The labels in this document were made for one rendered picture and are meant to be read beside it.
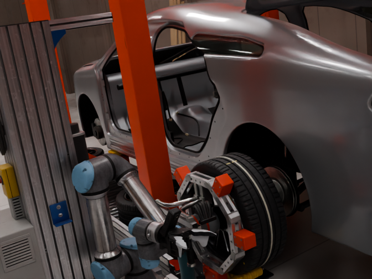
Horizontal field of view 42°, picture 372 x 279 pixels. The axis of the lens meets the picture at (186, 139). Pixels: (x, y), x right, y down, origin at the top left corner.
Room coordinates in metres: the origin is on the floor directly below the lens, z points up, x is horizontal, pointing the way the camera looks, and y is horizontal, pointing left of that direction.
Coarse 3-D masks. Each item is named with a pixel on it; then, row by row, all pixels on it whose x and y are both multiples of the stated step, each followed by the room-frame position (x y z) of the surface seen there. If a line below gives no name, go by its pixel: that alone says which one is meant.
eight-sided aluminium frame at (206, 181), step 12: (192, 180) 2.54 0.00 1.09; (204, 180) 2.43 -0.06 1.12; (180, 192) 2.68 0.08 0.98; (228, 204) 2.33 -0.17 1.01; (228, 216) 2.26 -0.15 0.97; (228, 228) 2.28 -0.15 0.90; (240, 228) 2.28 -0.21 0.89; (204, 252) 2.59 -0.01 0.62; (240, 252) 2.27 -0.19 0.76; (216, 264) 2.45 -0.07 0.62; (228, 264) 2.32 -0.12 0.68
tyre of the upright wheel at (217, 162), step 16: (208, 160) 2.61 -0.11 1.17; (224, 160) 2.55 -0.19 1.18; (240, 160) 2.53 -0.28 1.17; (240, 176) 2.41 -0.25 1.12; (256, 176) 2.42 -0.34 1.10; (192, 192) 2.73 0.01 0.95; (240, 192) 2.32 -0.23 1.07; (256, 192) 2.35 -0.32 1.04; (272, 192) 2.38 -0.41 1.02; (192, 208) 2.76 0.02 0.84; (240, 208) 2.31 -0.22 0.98; (256, 208) 2.30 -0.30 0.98; (272, 208) 2.33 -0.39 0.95; (256, 224) 2.26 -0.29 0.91; (272, 224) 2.31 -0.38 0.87; (256, 240) 2.25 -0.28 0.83; (256, 256) 2.27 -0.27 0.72; (272, 256) 2.37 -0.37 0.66; (240, 272) 2.38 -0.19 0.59
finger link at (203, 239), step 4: (192, 232) 1.58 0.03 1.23; (196, 232) 1.57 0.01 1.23; (200, 232) 1.57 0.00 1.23; (204, 232) 1.56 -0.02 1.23; (208, 232) 1.56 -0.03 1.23; (212, 232) 1.55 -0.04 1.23; (192, 236) 1.58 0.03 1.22; (196, 236) 1.58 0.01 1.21; (200, 236) 1.57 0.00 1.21; (204, 236) 1.57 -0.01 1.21; (208, 236) 1.57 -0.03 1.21; (196, 240) 1.58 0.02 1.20; (200, 240) 1.57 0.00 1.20; (204, 240) 1.57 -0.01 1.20; (200, 244) 1.57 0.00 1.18; (204, 244) 1.57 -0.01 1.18
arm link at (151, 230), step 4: (152, 224) 1.65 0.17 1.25; (156, 224) 1.64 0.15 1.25; (160, 224) 1.64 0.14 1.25; (148, 228) 1.64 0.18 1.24; (152, 228) 1.63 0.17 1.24; (156, 228) 1.63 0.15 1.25; (148, 232) 1.64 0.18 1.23; (152, 232) 1.62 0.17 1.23; (148, 236) 1.63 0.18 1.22; (152, 236) 1.62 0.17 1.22; (152, 240) 1.63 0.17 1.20
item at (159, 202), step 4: (196, 184) 2.50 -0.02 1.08; (196, 188) 2.50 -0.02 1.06; (196, 192) 2.51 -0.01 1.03; (196, 196) 2.50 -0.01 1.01; (156, 200) 2.54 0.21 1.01; (160, 200) 2.52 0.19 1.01; (180, 200) 2.47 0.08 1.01; (184, 200) 2.47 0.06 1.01; (188, 200) 2.47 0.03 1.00; (192, 200) 2.48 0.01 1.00; (160, 204) 2.50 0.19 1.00; (164, 204) 2.46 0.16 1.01; (168, 204) 2.45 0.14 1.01; (172, 204) 2.45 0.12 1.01; (176, 204) 2.45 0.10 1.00; (180, 204) 2.45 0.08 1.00
